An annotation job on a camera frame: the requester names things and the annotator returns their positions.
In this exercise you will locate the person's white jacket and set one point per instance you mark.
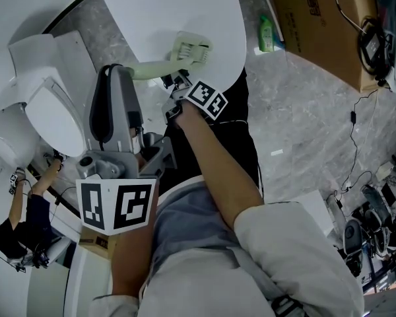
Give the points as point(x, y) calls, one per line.
point(300, 259)

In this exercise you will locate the person's left forearm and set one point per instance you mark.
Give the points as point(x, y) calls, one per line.
point(132, 259)

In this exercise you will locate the white flat-lid smart toilet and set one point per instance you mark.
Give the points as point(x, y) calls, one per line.
point(171, 8)

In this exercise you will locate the person's black trousers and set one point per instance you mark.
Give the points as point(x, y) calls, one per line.
point(224, 134)

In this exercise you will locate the small cardboard box red label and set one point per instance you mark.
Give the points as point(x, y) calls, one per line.
point(95, 243)

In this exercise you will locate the person's grey shirt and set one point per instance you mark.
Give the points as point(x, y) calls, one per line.
point(191, 236)

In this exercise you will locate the white egg-shaped toilet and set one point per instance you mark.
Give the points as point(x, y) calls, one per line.
point(6, 144)

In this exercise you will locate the person's right forearm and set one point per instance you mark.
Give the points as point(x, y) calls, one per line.
point(217, 170)

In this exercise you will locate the white box appliance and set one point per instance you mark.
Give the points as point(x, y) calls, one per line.
point(313, 210)

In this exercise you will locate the pale green scrub brush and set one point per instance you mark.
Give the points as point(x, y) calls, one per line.
point(158, 68)

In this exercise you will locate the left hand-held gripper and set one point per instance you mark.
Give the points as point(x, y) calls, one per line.
point(128, 206)

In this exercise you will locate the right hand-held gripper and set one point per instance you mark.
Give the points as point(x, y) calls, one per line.
point(204, 97)

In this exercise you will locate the white one-piece tank toilet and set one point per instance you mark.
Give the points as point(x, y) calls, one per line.
point(52, 111)

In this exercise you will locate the green cleaner bottle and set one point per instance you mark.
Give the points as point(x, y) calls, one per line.
point(266, 35)

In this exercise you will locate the white ball-tipped stick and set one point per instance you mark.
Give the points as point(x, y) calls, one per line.
point(271, 10)

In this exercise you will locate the large brown cardboard box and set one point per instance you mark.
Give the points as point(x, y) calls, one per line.
point(316, 28)

